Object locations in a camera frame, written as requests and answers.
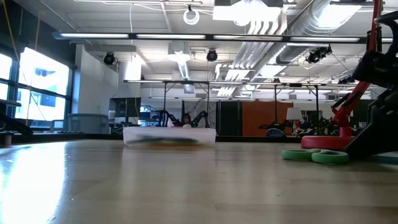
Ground person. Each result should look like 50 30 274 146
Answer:
181 113 193 129

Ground clear box with orange lid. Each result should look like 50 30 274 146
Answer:
122 126 218 147

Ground green-handled scissors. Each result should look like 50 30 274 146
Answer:
281 148 351 166

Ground white lampshade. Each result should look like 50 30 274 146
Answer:
285 107 303 121

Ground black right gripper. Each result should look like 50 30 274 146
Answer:
344 11 398 159

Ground white cable coil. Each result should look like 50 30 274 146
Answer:
182 7 201 26

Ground silver ventilation duct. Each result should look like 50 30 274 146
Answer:
275 0 352 65

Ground red desk lamp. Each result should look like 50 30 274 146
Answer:
300 0 384 152

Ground large window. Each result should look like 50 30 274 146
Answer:
0 46 74 129

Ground background rig frame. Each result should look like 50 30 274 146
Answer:
123 79 346 138

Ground black monitor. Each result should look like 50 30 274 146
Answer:
108 97 142 125

